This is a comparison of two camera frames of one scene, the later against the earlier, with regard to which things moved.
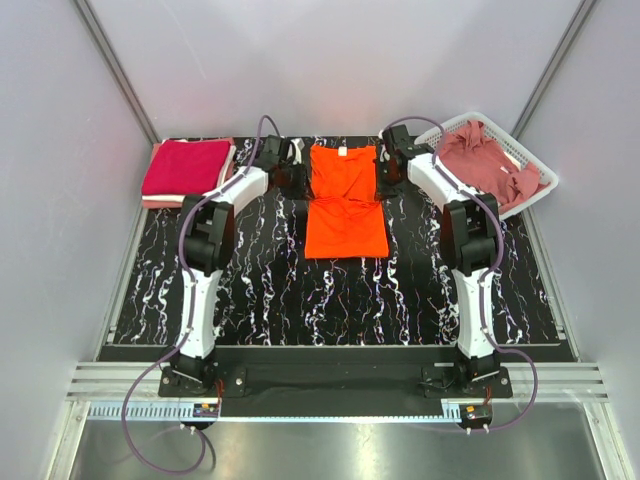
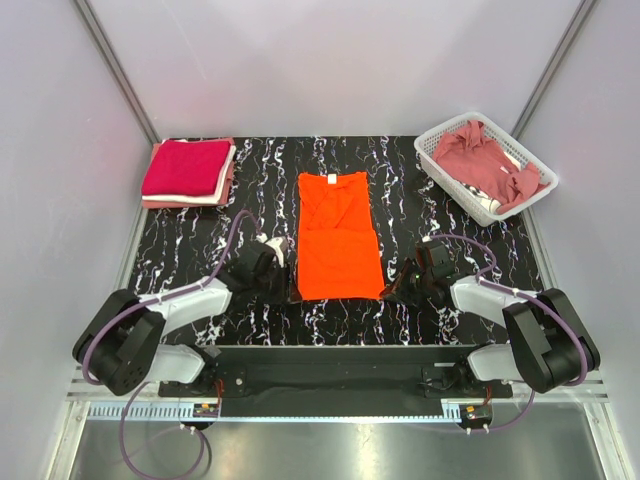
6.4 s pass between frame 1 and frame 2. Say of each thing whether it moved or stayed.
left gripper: moved
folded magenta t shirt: stayed
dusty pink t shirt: stayed
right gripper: moved
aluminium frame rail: stayed
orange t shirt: moved
